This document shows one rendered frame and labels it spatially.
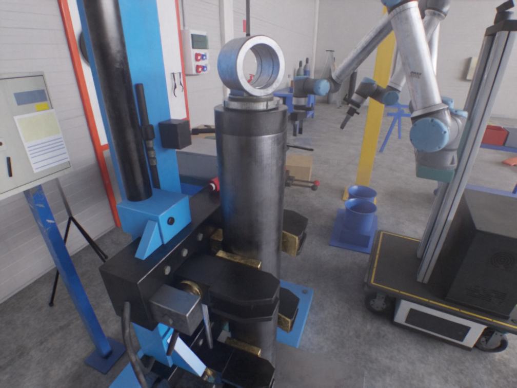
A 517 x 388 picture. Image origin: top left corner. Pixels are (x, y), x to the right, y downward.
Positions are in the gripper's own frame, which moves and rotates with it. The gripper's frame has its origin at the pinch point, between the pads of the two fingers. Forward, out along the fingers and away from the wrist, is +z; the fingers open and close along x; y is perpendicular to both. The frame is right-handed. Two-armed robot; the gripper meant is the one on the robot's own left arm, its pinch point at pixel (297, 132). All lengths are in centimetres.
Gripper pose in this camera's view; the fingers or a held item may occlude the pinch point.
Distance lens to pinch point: 178.5
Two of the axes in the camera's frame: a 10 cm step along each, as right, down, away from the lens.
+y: -8.1, -2.7, 5.2
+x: -5.9, 3.7, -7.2
